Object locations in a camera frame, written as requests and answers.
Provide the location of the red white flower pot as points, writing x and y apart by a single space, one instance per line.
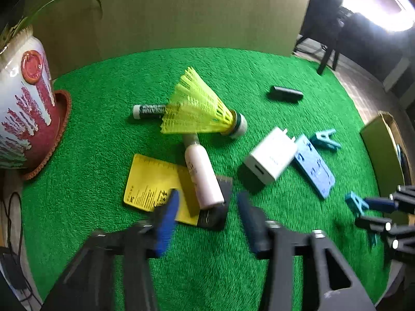
27 99

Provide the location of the black white lip balm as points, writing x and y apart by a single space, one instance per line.
148 111

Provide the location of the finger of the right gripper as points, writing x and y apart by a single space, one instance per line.
399 239
402 200

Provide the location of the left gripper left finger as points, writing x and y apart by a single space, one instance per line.
143 241

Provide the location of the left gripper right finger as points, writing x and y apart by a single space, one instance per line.
269 240

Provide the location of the red pot saucer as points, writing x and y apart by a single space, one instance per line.
47 139

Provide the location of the green spider plant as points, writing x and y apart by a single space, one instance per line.
9 32

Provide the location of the yellow plastic shuttlecock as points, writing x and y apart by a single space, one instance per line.
194 107

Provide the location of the cardboard back panel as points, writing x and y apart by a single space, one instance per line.
76 33

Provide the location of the white power adapter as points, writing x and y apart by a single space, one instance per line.
272 155

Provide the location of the small black cylinder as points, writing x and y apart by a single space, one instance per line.
285 94

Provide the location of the blue clothespin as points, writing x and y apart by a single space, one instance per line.
323 139
356 204

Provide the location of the black tripod stand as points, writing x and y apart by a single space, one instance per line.
323 22

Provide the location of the cardboard box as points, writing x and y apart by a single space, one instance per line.
388 153

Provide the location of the light blue plastic card holder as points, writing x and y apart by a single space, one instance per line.
314 167

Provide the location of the yellow card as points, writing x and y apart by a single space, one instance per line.
150 181

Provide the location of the pink white small bottle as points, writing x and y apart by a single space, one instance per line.
208 191

